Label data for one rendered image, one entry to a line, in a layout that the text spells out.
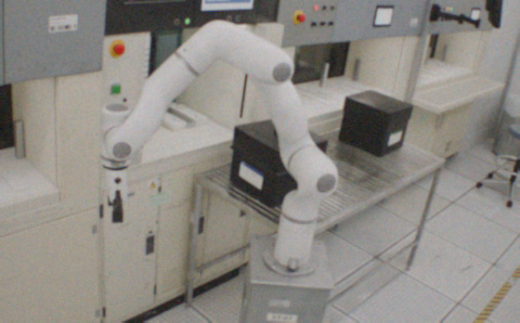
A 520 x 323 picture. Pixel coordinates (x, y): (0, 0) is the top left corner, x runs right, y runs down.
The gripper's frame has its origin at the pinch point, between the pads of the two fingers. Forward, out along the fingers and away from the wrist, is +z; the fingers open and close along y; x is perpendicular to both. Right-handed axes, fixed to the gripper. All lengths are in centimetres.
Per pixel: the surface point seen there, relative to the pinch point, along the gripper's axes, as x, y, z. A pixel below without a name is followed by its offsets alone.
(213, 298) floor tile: -60, 70, 101
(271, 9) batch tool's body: -77, 84, -45
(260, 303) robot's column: -46, -9, 35
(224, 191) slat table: -52, 50, 25
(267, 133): -68, 51, 0
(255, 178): -62, 43, 16
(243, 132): -59, 53, 0
